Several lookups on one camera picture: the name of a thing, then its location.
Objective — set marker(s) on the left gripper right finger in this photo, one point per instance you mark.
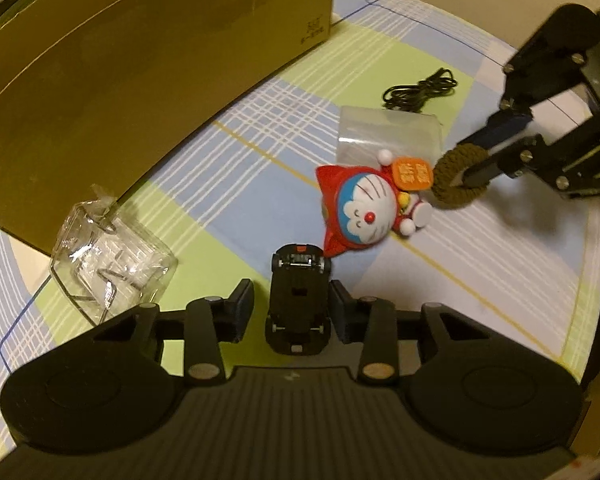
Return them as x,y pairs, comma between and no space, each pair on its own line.
369,321

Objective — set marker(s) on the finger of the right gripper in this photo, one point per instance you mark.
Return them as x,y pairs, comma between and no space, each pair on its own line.
513,160
499,127

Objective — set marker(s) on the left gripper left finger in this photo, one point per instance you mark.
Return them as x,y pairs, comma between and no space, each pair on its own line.
208,322

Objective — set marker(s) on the black toy car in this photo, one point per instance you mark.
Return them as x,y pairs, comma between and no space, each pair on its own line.
298,322

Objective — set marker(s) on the red Doraemon figurine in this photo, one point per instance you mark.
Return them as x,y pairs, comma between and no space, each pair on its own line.
362,205

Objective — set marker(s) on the clear plastic bag with hooks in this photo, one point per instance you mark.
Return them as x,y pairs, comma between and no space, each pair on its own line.
106,262

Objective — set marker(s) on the translucent white plastic cup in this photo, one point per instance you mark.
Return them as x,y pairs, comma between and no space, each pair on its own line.
364,132

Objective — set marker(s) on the checkered bedsheet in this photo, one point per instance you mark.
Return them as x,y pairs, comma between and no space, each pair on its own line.
332,151

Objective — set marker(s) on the brown cardboard box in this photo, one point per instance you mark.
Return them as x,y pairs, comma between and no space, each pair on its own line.
97,92

